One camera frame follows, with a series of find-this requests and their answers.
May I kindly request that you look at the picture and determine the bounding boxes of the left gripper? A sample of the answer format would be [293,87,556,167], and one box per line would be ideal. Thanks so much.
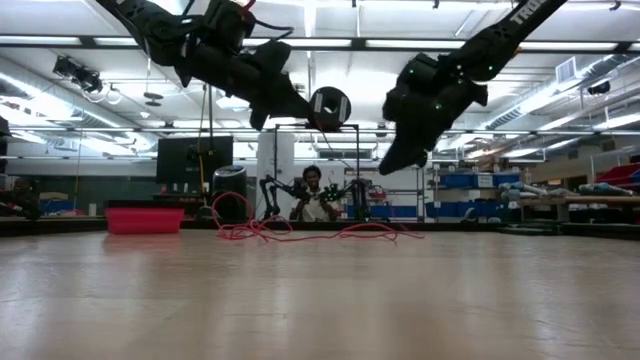
[177,44,317,132]

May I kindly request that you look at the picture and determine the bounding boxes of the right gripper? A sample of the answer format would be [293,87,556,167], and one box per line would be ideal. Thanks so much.
[378,82,489,176]

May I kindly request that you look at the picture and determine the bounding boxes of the black cord spool white labels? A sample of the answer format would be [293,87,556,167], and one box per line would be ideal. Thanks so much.
[308,85,353,133]

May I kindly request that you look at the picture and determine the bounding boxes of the red cord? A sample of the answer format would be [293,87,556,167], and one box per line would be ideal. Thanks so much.
[210,191,426,245]

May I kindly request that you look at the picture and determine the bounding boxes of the blue storage bin shelf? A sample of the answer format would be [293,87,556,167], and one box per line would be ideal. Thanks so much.
[424,167,524,224]

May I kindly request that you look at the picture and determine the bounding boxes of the black overhead light beam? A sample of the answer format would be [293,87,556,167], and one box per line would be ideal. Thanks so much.
[0,35,640,54]

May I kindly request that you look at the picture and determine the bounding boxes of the person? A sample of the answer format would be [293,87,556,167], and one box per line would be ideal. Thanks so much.
[288,164,341,223]

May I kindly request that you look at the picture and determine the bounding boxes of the black monitor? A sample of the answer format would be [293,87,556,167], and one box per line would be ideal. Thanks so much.
[156,135,235,186]

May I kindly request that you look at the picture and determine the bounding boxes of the wooden workbench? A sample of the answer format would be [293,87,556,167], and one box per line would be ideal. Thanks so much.
[499,182,640,224]

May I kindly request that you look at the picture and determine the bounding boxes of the red collapsible bin black rim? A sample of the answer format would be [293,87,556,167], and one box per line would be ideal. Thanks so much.
[104,199,186,236]

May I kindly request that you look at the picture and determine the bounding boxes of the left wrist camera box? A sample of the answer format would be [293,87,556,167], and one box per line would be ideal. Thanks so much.
[249,39,293,76]

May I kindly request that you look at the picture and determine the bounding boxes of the black aluminium table frame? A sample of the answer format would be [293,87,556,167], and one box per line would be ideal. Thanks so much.
[0,192,640,240]

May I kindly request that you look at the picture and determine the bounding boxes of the black ceiling camera with cable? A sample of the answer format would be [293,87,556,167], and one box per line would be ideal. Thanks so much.
[52,54,105,96]

